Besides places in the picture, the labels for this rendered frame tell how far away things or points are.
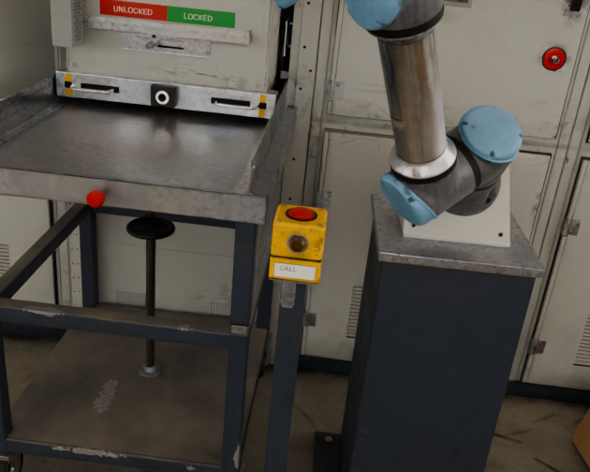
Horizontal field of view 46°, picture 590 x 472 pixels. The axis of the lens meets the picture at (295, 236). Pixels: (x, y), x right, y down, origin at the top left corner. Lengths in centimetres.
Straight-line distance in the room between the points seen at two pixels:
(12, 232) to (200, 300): 60
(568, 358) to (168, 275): 125
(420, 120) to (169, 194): 48
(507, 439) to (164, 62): 141
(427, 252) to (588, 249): 85
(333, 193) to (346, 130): 18
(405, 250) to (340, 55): 68
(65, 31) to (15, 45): 29
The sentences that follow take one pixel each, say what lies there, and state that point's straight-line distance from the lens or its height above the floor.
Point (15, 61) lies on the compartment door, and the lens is 195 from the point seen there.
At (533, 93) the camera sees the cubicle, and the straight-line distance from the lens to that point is 193.
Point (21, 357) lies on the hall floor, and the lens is 234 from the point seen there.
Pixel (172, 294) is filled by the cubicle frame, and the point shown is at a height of 22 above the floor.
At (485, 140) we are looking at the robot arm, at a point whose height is 99.
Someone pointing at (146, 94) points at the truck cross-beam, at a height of 89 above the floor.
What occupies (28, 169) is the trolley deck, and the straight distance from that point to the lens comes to 138.
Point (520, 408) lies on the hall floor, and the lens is 232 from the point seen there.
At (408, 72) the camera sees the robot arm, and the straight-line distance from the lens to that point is 106.
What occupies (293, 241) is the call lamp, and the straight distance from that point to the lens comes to 103.
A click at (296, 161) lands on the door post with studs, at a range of 195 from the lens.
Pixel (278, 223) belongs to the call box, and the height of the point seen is 90.
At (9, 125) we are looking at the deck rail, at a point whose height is 86.
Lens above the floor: 131
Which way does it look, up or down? 25 degrees down
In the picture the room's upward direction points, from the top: 6 degrees clockwise
